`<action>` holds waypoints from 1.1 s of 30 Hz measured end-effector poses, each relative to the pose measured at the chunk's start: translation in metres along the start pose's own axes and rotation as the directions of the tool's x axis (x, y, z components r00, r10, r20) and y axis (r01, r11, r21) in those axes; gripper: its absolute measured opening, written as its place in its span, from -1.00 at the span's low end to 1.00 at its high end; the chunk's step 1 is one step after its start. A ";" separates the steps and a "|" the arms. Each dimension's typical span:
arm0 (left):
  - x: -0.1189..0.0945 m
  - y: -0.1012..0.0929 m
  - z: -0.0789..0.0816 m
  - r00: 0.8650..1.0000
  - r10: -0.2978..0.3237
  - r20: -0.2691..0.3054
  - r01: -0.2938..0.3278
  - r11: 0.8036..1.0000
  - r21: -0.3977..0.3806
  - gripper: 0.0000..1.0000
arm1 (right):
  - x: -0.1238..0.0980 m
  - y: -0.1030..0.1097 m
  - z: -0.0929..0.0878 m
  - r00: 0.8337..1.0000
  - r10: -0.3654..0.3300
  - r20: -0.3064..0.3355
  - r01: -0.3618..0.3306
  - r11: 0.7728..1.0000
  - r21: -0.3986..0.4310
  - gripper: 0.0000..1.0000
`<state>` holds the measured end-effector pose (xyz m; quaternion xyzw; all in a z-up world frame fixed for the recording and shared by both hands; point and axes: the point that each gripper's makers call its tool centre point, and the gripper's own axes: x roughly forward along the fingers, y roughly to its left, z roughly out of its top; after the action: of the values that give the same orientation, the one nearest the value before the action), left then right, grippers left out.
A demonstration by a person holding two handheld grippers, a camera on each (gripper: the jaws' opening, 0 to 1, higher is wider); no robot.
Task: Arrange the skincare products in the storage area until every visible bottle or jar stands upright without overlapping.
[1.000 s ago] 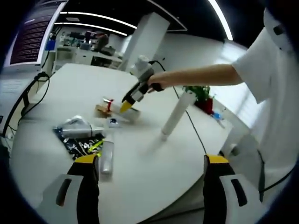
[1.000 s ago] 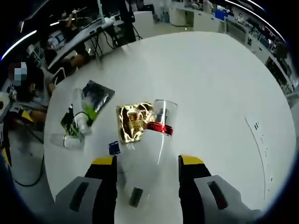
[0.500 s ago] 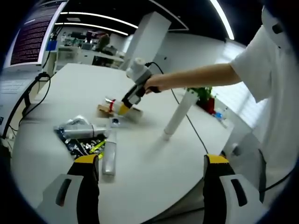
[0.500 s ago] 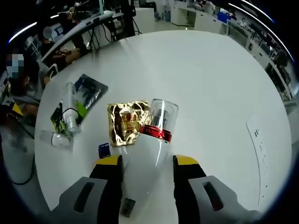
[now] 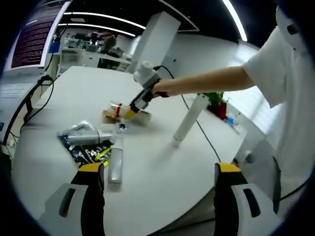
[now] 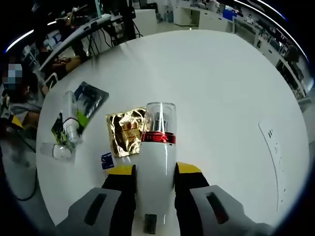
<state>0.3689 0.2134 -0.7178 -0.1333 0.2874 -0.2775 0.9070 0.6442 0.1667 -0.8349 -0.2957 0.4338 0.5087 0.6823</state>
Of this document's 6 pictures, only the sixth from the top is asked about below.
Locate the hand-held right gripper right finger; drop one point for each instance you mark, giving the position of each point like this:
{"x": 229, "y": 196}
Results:
{"x": 197, "y": 209}

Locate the large red collar skincare bottle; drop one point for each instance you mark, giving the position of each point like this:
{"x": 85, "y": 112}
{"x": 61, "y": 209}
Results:
{"x": 155, "y": 167}

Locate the blue box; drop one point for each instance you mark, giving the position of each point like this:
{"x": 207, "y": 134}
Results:
{"x": 230, "y": 14}

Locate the clear skincare sachet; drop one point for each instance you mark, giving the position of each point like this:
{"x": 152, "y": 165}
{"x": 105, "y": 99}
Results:
{"x": 108, "y": 161}

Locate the gold skincare sachet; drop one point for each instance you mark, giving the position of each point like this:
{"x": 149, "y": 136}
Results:
{"x": 118, "y": 132}

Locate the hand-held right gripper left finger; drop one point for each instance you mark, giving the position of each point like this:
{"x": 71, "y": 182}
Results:
{"x": 110, "y": 204}

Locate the black green skincare sachet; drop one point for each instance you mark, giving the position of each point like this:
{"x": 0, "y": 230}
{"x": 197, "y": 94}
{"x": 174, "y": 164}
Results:
{"x": 91, "y": 98}

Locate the white cabinet row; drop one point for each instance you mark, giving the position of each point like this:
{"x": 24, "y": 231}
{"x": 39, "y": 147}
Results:
{"x": 209, "y": 22}

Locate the small white skincare bottle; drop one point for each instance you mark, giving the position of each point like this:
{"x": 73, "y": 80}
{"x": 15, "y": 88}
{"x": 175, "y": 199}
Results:
{"x": 62, "y": 152}
{"x": 71, "y": 124}

